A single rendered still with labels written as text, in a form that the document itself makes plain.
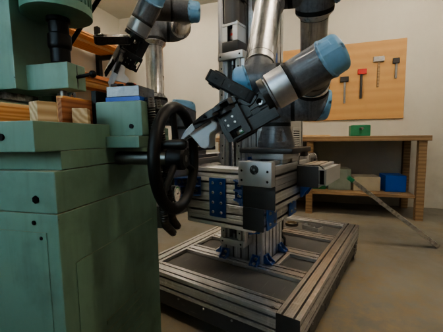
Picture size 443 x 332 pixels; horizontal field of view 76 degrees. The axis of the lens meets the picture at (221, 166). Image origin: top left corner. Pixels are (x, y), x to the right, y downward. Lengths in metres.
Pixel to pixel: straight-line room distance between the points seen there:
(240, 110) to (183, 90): 3.82
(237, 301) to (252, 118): 0.83
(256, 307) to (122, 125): 0.82
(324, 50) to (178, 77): 3.94
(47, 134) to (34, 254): 0.26
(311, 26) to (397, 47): 3.09
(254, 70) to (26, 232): 0.61
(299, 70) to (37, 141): 0.51
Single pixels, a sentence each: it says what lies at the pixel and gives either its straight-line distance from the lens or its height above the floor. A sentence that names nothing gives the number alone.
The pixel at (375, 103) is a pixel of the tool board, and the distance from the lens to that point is 3.93.
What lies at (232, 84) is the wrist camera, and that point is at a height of 0.97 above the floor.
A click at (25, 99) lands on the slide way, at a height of 0.99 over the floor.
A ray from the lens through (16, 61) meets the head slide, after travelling 0.98.
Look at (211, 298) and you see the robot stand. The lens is 1.32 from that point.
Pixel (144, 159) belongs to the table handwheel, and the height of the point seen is 0.81.
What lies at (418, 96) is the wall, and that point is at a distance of 4.04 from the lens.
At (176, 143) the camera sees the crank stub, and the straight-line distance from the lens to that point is 0.62.
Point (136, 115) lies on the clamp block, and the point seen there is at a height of 0.92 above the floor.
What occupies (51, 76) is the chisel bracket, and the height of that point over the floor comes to 1.03.
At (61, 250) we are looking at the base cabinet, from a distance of 0.71.
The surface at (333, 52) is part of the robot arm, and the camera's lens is 0.57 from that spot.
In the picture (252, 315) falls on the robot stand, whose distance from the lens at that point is 1.23.
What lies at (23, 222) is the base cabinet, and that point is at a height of 0.69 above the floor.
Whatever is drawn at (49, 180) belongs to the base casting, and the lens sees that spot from 0.68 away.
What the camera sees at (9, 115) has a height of 0.92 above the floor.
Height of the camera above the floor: 0.87
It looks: 6 degrees down
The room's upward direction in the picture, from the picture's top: 1 degrees counter-clockwise
